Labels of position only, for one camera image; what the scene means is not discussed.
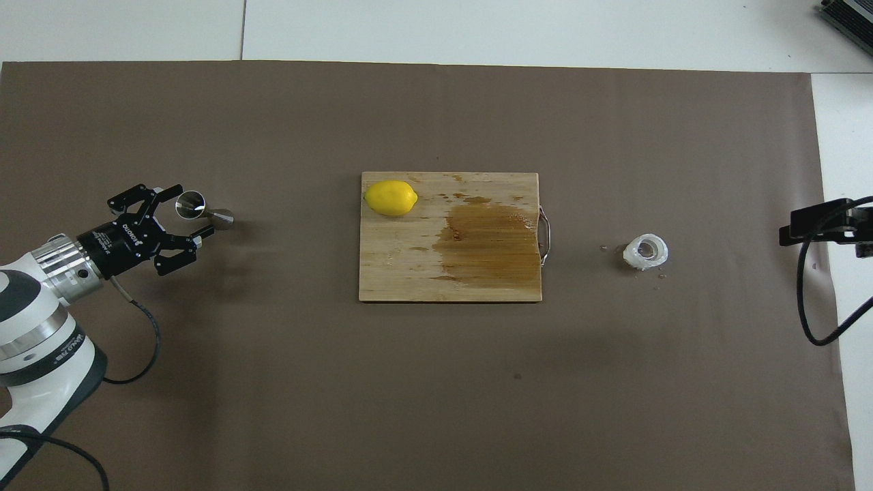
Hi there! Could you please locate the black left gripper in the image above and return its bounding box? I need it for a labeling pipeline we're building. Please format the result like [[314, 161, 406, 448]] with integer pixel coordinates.
[[76, 182, 216, 280]]

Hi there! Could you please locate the steel double jigger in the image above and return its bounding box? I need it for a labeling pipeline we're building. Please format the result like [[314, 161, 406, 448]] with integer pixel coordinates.
[[175, 190, 236, 232]]

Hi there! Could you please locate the brown paper table mat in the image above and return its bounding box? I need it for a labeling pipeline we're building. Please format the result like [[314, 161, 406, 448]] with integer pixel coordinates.
[[0, 60, 857, 491]]

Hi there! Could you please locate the grey finned metal box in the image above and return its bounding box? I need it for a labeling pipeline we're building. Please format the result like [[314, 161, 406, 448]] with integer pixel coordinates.
[[816, 0, 873, 58]]

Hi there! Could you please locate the yellow lemon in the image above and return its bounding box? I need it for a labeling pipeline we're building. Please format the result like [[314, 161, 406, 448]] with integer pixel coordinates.
[[364, 179, 419, 218]]

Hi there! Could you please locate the wooden cutting board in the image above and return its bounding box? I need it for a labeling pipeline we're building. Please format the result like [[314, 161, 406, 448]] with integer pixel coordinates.
[[359, 171, 552, 303]]

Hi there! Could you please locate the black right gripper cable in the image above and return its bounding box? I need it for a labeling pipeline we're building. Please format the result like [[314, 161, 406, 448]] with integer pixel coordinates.
[[797, 196, 873, 347]]

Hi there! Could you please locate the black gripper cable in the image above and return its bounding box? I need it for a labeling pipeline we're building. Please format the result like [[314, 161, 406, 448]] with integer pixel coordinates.
[[0, 276, 162, 491], [797, 196, 873, 347]]

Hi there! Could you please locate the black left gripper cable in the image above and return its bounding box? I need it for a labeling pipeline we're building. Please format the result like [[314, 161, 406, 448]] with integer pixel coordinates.
[[0, 276, 162, 491]]

